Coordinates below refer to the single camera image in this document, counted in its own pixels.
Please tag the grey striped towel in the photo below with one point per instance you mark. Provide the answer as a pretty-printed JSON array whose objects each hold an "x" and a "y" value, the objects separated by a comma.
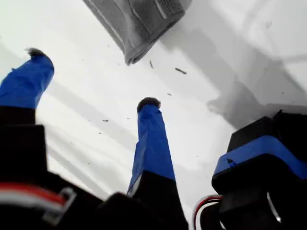
[{"x": 144, "y": 19}]

